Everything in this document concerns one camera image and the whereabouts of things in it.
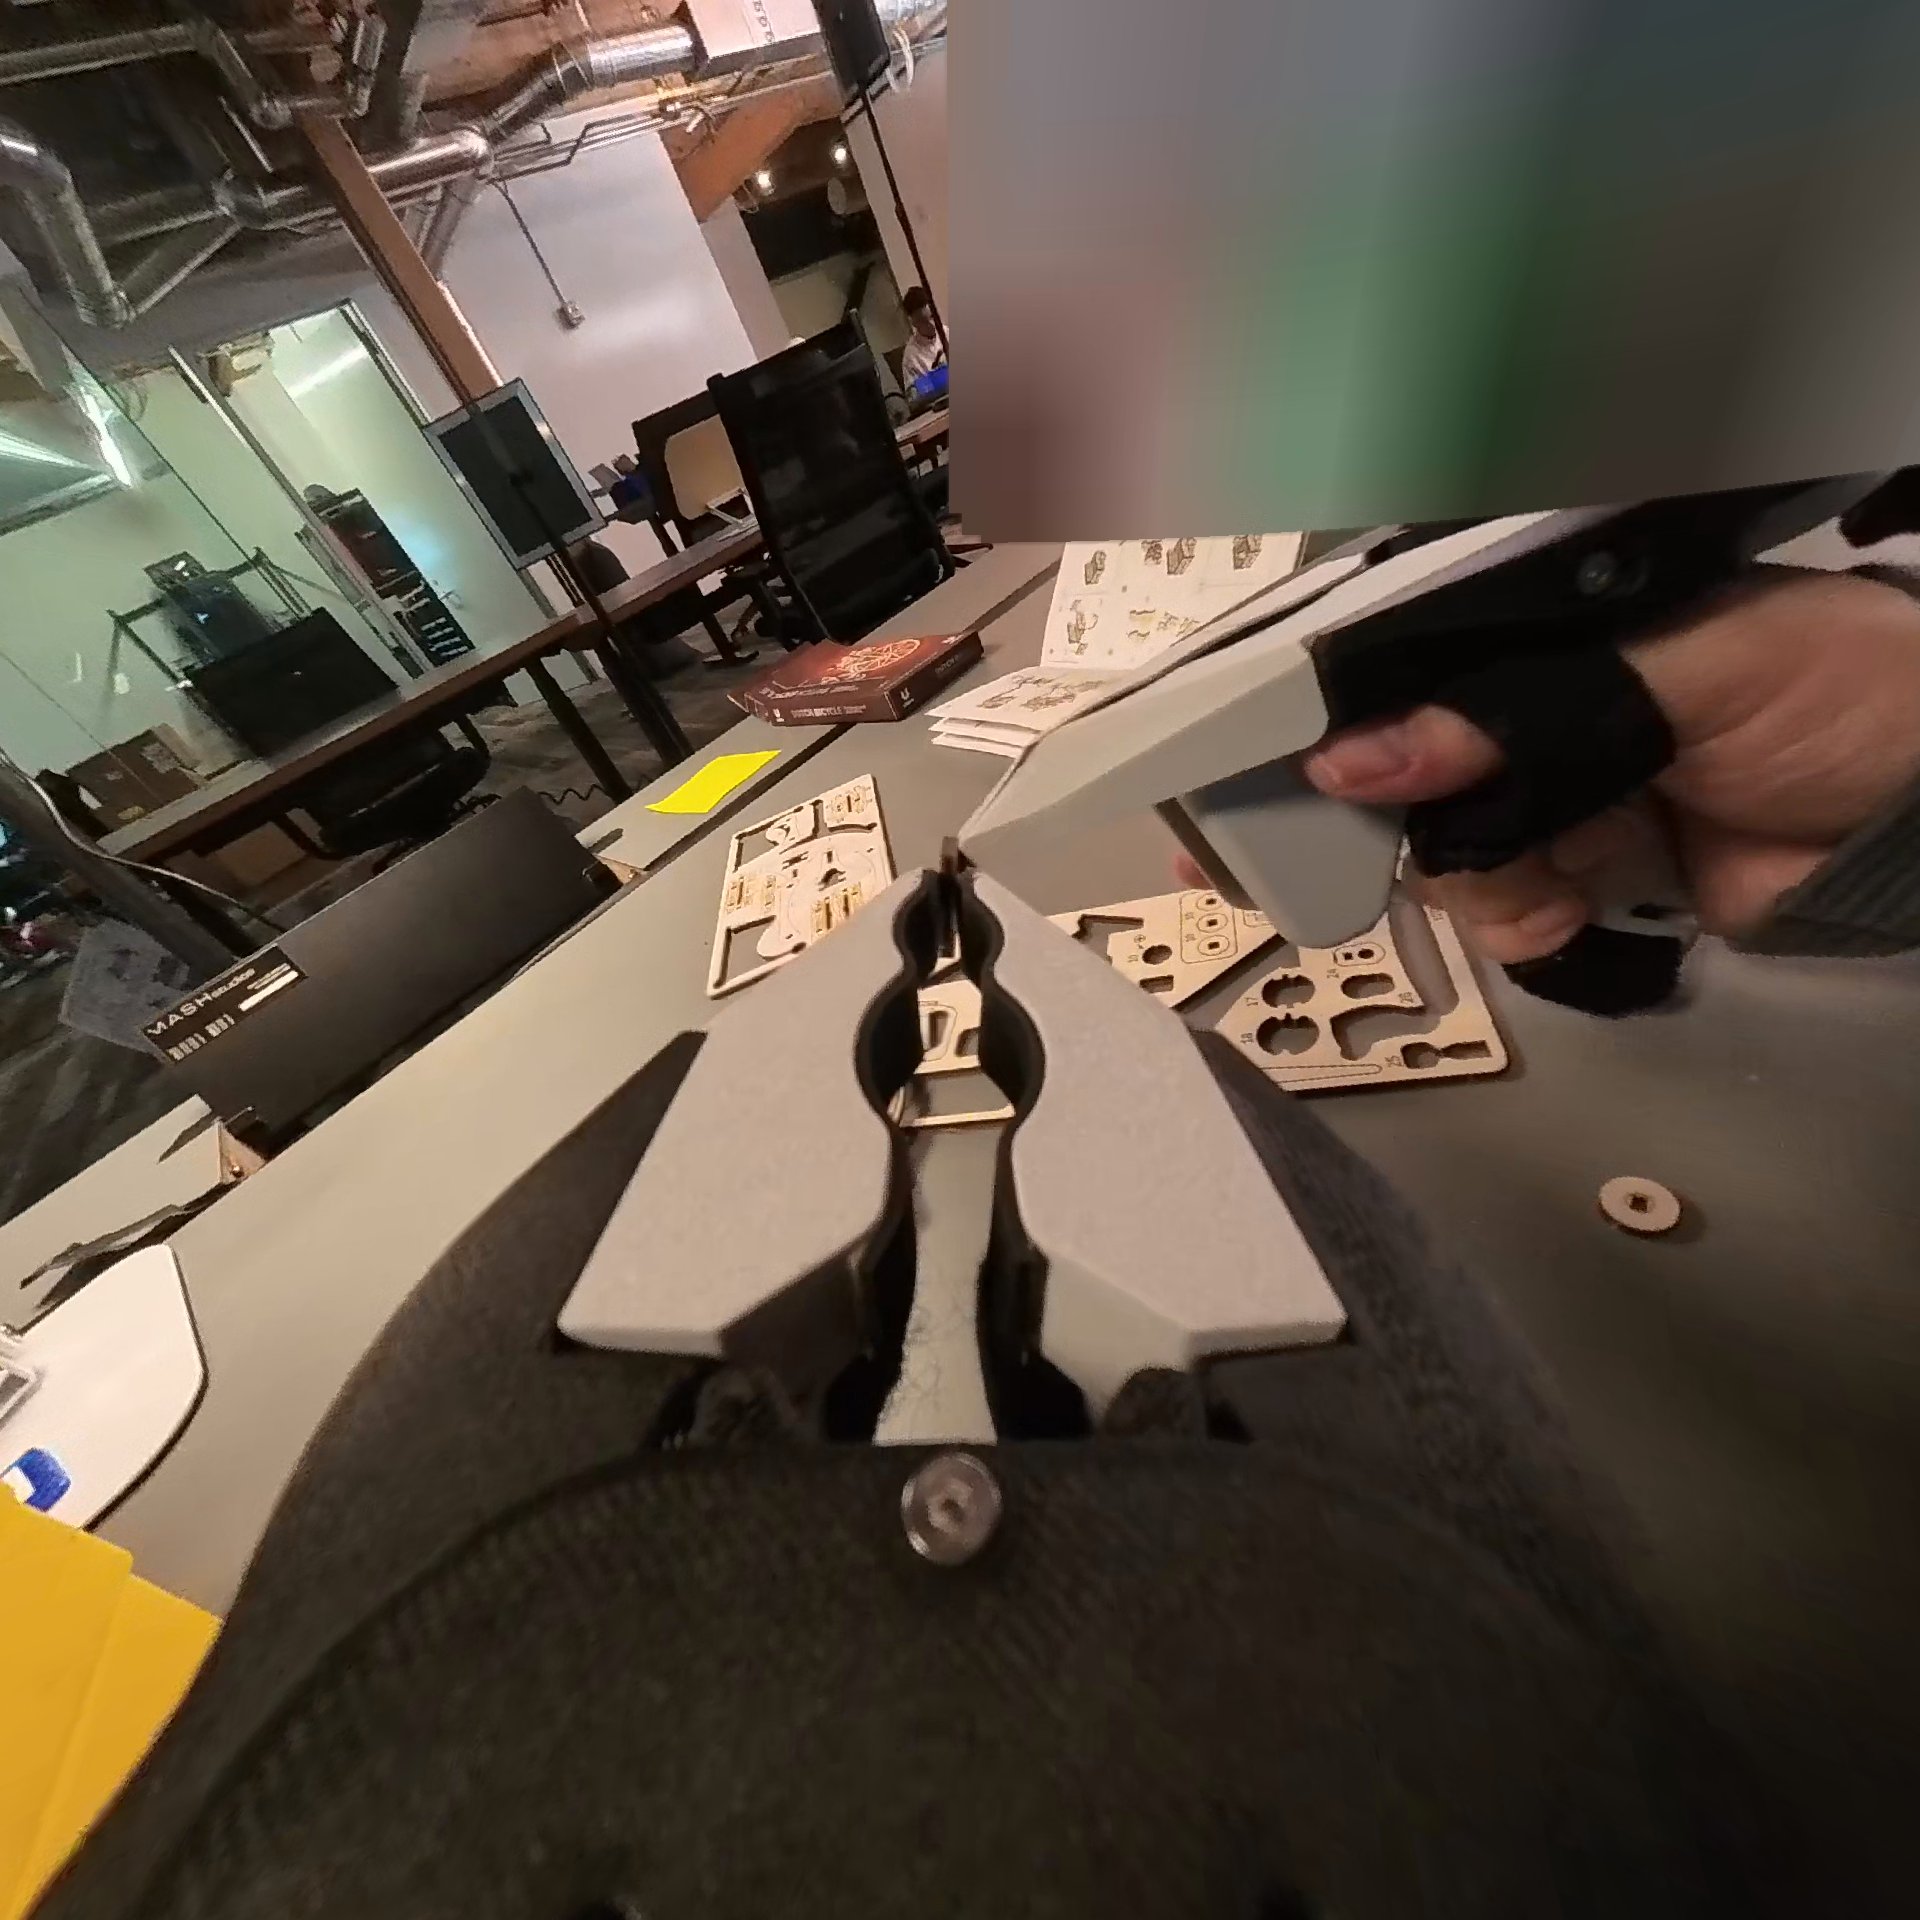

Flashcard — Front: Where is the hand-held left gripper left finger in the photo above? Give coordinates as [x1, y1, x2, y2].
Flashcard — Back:
[560, 873, 951, 1369]

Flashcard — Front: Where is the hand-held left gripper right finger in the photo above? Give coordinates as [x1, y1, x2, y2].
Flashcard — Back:
[951, 873, 1348, 1399]

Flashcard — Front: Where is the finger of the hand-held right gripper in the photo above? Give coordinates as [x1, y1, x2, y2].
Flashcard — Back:
[959, 554, 1377, 871]

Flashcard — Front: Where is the wooden parts sheet with holes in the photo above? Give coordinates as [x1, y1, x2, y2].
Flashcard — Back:
[898, 887, 1510, 1133]

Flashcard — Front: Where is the person's right forearm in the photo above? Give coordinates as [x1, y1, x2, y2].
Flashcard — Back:
[1740, 810, 1920, 964]

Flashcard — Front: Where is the wooden parts sheet with engraving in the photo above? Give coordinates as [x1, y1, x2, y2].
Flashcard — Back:
[706, 775, 898, 1004]

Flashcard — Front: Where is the brown model kit box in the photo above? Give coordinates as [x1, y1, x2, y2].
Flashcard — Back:
[725, 629, 986, 725]

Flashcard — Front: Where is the person's right hand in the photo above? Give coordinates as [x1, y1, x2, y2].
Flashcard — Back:
[1304, 578, 1920, 971]

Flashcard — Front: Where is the white instruction booklet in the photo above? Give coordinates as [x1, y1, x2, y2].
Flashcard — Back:
[930, 531, 1306, 758]

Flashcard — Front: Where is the black case with label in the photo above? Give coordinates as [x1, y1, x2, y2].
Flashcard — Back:
[145, 788, 627, 1136]

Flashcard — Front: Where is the yellow sticky note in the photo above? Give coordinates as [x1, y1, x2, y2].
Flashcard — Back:
[650, 752, 781, 816]

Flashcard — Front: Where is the black mesh office chair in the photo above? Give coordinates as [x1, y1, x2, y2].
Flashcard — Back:
[706, 343, 952, 645]

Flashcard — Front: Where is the chair with tan back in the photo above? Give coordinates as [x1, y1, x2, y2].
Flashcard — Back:
[629, 404, 751, 542]

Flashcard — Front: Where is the long dark wooden desk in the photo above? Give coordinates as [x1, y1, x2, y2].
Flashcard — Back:
[106, 516, 781, 867]

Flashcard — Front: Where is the grey printed board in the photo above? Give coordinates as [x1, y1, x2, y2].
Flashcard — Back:
[60, 919, 195, 1057]

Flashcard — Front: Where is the black cabinet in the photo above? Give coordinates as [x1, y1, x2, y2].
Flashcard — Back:
[190, 609, 398, 758]

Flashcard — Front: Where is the framed screen on stand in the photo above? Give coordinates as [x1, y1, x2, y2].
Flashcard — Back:
[424, 379, 691, 768]

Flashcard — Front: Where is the black speaker on stand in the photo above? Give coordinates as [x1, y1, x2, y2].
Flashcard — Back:
[817, 0, 951, 304]

